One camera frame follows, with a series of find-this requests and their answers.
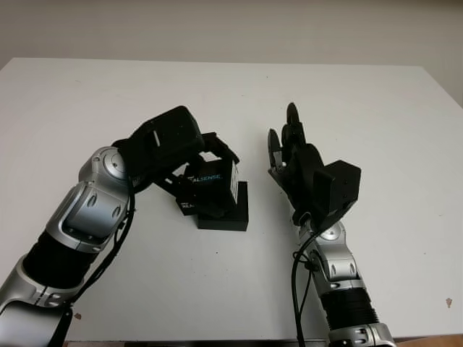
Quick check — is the black box base with insert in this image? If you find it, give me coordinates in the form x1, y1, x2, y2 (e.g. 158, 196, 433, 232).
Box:
197, 180, 250, 233

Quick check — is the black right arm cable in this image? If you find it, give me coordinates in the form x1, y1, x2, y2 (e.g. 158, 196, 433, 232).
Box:
290, 220, 323, 347

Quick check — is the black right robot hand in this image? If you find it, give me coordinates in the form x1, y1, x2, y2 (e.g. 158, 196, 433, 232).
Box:
267, 102, 326, 227

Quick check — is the black RealSense box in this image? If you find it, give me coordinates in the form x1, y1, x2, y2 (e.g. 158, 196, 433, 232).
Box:
175, 158, 240, 218

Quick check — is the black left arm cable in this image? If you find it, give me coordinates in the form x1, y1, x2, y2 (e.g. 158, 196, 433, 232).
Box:
64, 180, 137, 316

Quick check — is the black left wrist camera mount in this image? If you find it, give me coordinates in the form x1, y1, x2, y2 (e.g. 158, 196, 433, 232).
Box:
115, 106, 204, 193

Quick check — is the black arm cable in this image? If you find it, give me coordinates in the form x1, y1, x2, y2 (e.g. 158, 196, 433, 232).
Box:
64, 180, 137, 316
290, 220, 323, 347

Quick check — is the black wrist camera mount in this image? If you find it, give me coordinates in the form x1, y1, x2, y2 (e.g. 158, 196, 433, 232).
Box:
115, 106, 204, 193
313, 160, 362, 227

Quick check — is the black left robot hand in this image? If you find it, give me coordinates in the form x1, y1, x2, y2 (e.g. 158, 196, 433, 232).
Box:
154, 132, 242, 220

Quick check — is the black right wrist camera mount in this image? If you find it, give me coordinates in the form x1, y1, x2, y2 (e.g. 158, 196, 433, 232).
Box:
313, 160, 362, 227

